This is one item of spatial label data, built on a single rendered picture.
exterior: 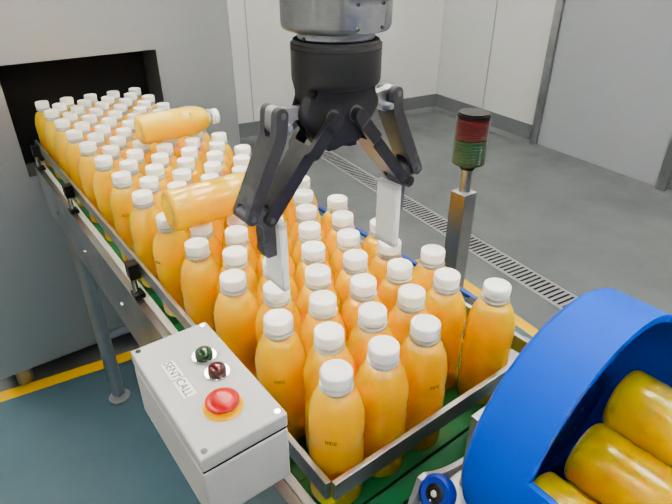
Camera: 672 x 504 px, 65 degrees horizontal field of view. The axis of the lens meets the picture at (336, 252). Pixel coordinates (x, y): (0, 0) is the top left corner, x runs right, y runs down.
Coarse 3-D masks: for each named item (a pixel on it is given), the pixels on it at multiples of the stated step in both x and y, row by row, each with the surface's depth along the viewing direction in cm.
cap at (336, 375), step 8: (328, 360) 62; (336, 360) 62; (344, 360) 62; (320, 368) 61; (328, 368) 61; (336, 368) 61; (344, 368) 61; (352, 368) 61; (320, 376) 60; (328, 376) 60; (336, 376) 60; (344, 376) 60; (352, 376) 60; (328, 384) 60; (336, 384) 59; (344, 384) 60; (336, 392) 60
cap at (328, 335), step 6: (318, 324) 68; (324, 324) 68; (330, 324) 68; (336, 324) 68; (318, 330) 67; (324, 330) 67; (330, 330) 67; (336, 330) 67; (342, 330) 67; (318, 336) 66; (324, 336) 66; (330, 336) 66; (336, 336) 66; (342, 336) 66; (318, 342) 66; (324, 342) 66; (330, 342) 66; (336, 342) 66; (342, 342) 67; (324, 348) 66; (330, 348) 66; (336, 348) 66
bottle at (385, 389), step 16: (368, 368) 65; (384, 368) 64; (400, 368) 66; (368, 384) 65; (384, 384) 64; (400, 384) 65; (368, 400) 65; (384, 400) 65; (400, 400) 65; (368, 416) 66; (384, 416) 66; (400, 416) 67; (368, 432) 68; (384, 432) 67; (400, 432) 69; (368, 448) 69; (400, 464) 73
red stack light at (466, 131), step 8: (456, 120) 100; (464, 120) 97; (488, 120) 97; (456, 128) 100; (464, 128) 98; (472, 128) 97; (480, 128) 97; (488, 128) 98; (456, 136) 100; (464, 136) 98; (472, 136) 98; (480, 136) 98; (488, 136) 100
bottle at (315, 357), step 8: (344, 344) 68; (312, 352) 68; (320, 352) 67; (328, 352) 66; (336, 352) 67; (344, 352) 68; (312, 360) 68; (320, 360) 67; (352, 360) 69; (304, 368) 69; (312, 368) 67; (304, 376) 69; (312, 376) 68; (304, 384) 70; (312, 384) 68; (304, 392) 71; (312, 392) 69; (304, 400) 72; (304, 408) 73; (304, 416) 74
